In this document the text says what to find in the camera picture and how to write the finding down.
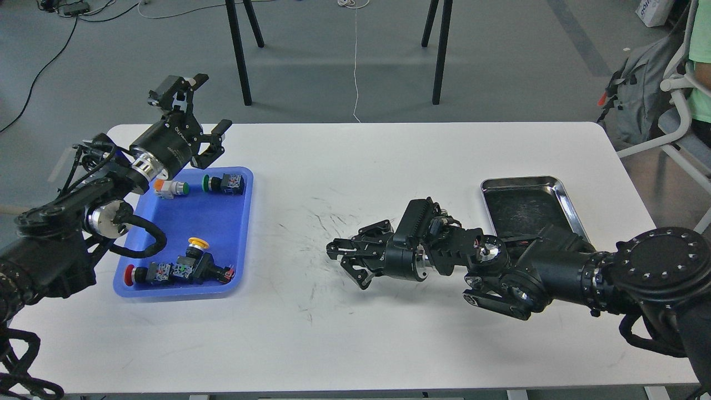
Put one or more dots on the grey backpack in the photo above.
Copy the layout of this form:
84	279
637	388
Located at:
633	101

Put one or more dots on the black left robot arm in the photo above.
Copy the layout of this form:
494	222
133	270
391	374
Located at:
60	243

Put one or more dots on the black right table leg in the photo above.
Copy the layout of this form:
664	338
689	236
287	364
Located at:
447	9

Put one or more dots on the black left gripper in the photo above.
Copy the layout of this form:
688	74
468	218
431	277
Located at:
178	138

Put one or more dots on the yellow push button switch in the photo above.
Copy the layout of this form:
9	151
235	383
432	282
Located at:
197	265

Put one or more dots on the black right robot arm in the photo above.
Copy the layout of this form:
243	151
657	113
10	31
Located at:
658	280

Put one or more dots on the black left table leg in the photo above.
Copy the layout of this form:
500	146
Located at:
238	50

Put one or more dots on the red push button switch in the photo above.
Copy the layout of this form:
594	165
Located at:
156	274

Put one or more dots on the white cardboard box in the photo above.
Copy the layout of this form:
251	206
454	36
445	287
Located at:
654	13

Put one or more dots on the metal tray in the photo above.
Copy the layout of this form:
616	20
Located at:
523	206

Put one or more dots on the white chair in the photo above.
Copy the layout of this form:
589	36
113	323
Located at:
673	132

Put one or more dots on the blue plastic tray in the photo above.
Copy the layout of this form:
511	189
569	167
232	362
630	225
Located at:
221	219

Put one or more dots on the person in green shirt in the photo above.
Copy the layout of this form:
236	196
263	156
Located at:
699	54

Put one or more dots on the green push button switch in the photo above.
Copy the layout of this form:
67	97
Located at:
229	184

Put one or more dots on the black table leg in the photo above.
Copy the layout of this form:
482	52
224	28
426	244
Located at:
238	50
447	9

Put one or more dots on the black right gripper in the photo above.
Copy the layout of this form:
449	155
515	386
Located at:
400	248

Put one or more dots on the orange white push button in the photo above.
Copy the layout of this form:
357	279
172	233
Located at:
170	189

